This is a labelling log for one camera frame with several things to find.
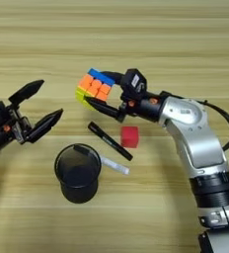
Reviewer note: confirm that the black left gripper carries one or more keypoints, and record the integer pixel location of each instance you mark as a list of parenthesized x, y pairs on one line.
[(1, 138)]

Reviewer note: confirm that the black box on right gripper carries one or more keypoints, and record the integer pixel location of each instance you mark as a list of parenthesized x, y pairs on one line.
[(134, 82)]

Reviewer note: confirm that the red foam cube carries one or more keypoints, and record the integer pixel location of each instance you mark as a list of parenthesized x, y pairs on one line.
[(129, 136)]

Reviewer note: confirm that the white marker with black cap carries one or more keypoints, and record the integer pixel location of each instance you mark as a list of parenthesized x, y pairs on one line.
[(116, 166)]

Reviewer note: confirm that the black marker pen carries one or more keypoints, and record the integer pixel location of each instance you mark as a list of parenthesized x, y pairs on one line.
[(110, 141)]

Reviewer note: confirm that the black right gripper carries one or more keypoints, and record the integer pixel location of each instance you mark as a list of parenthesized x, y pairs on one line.
[(149, 107)]

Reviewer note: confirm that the black mesh pen cup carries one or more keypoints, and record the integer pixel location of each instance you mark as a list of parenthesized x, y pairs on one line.
[(78, 191)]

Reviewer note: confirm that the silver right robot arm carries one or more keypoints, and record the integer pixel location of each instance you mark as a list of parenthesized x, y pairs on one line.
[(198, 141)]

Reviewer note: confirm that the multicolour puzzle cube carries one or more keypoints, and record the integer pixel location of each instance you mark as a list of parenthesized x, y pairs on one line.
[(93, 87)]

